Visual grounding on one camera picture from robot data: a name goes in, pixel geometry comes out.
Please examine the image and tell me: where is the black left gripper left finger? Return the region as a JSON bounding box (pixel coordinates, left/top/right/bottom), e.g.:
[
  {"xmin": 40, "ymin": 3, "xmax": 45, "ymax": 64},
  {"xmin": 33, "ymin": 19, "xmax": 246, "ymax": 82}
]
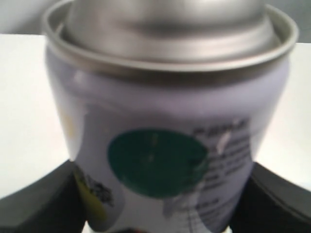
[{"xmin": 0, "ymin": 161, "xmax": 86, "ymax": 233}]

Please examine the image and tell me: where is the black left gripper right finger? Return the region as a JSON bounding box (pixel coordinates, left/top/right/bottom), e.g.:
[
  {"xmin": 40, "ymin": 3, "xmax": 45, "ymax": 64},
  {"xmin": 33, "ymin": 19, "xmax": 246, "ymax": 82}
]
[{"xmin": 229, "ymin": 163, "xmax": 311, "ymax": 233}]

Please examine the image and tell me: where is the white spray paint can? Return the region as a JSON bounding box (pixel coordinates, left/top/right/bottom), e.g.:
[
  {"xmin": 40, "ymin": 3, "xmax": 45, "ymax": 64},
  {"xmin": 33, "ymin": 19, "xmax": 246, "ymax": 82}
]
[{"xmin": 42, "ymin": 0, "xmax": 299, "ymax": 233}]

